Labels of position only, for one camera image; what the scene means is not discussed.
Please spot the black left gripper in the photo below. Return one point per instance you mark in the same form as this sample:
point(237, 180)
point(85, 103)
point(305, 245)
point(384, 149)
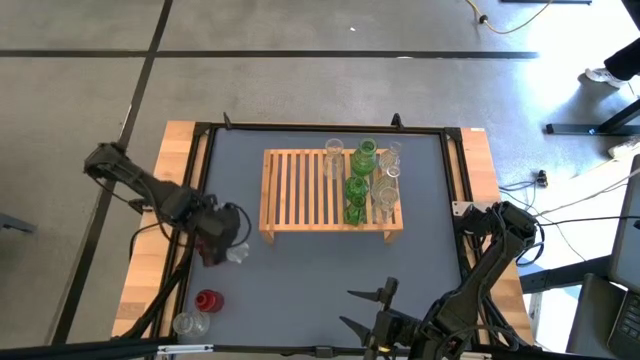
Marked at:
point(217, 232)

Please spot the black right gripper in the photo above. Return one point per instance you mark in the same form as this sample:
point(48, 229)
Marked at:
point(397, 335)

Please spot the wide clear glass vase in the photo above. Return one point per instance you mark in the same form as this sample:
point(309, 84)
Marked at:
point(191, 324)

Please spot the small green glass vase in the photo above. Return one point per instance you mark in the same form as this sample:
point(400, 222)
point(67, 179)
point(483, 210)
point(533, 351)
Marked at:
point(355, 214)

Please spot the round green glass vase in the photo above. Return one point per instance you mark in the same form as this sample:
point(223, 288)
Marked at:
point(356, 188)

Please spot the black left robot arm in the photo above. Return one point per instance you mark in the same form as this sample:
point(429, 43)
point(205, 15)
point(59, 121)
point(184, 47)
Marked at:
point(150, 187)

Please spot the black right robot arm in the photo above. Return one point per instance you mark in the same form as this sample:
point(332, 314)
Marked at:
point(495, 270)

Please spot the wooden slatted shelf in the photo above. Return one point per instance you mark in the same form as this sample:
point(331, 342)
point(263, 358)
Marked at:
point(300, 228)

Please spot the grey table mat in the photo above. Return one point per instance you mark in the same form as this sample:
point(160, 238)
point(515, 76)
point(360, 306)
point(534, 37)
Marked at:
point(300, 290)

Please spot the large green glass vase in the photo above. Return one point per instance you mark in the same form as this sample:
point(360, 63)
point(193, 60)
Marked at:
point(363, 162)

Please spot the black beam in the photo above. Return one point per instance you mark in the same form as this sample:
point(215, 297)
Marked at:
point(75, 350)

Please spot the grey furniture foot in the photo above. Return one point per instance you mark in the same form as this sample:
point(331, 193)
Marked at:
point(15, 223)

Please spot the black plug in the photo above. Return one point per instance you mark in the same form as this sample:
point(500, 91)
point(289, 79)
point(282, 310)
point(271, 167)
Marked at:
point(542, 178)

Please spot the dark office desk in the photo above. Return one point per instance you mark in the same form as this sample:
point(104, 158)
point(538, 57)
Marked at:
point(590, 315)

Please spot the dark keyboard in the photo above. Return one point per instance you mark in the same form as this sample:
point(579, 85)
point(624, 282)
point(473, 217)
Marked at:
point(627, 325)

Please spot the computer monitor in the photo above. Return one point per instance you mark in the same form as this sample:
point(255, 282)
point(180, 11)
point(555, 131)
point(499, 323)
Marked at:
point(627, 230)

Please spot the black desk leg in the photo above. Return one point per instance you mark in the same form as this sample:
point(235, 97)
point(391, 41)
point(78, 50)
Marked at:
point(590, 130)

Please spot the person's leg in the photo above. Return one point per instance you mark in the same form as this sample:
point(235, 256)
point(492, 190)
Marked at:
point(625, 60)

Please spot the white metal bracket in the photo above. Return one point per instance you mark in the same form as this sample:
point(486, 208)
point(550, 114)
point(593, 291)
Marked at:
point(459, 207)

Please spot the black metal table frame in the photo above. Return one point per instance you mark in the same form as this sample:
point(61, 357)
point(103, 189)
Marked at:
point(325, 127)

